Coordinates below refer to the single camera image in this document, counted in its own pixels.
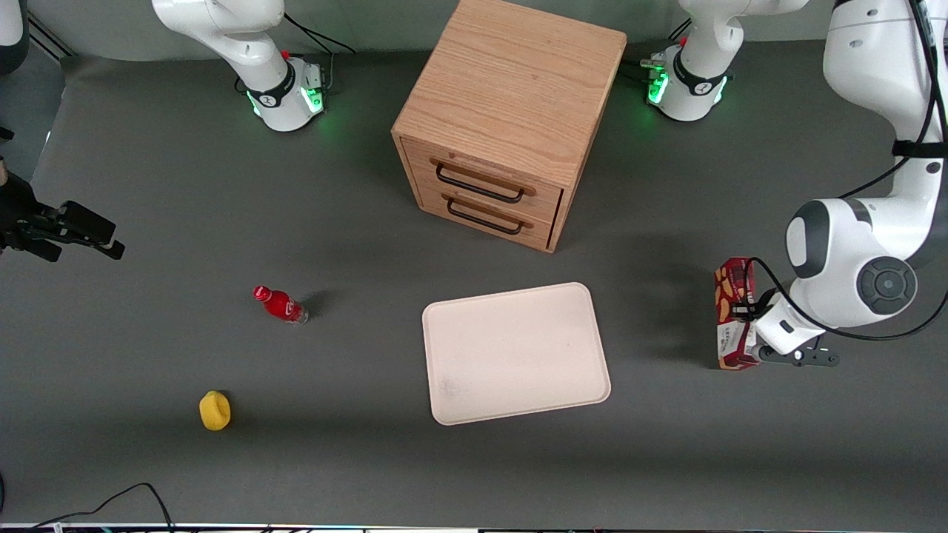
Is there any yellow toy fruit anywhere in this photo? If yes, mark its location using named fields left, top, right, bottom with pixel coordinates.
left=198, top=390, right=232, bottom=432

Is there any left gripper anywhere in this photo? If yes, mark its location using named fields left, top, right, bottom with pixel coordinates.
left=729, top=295, right=841, bottom=369

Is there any wooden drawer front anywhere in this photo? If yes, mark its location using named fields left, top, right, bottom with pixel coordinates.
left=400, top=136, right=565, bottom=224
left=415, top=184, right=558, bottom=250

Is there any beige plastic tray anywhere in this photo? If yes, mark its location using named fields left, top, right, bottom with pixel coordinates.
left=421, top=281, right=612, bottom=427

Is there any black right arm base cable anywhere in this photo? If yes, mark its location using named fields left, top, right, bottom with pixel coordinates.
left=281, top=12, right=358, bottom=95

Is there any grey table mat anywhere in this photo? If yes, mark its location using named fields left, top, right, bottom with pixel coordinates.
left=0, top=30, right=948, bottom=531

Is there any wooden drawer cabinet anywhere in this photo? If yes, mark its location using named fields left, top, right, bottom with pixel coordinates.
left=390, top=0, right=629, bottom=255

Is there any black cable on table edge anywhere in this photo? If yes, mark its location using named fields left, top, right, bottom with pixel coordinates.
left=28, top=482, right=176, bottom=532

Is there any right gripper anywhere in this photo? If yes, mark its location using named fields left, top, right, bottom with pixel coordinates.
left=0, top=167, right=126, bottom=264

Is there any black arm base cable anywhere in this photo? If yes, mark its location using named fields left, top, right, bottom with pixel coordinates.
left=281, top=12, right=358, bottom=95
left=621, top=21, right=694, bottom=84

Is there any black metal drawer handle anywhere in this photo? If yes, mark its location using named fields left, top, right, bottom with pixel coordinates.
left=446, top=196, right=525, bottom=236
left=435, top=162, right=527, bottom=204

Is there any red cookie box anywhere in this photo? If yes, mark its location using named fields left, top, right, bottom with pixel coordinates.
left=714, top=256, right=764, bottom=372

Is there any red soda bottle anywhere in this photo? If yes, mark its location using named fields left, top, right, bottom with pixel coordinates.
left=253, top=285, right=310, bottom=326

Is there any aluminium frame rail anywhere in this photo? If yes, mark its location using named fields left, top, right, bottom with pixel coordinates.
left=27, top=13, right=76, bottom=61

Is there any black left arm base cable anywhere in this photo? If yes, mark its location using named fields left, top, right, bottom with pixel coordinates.
left=621, top=21, right=694, bottom=84

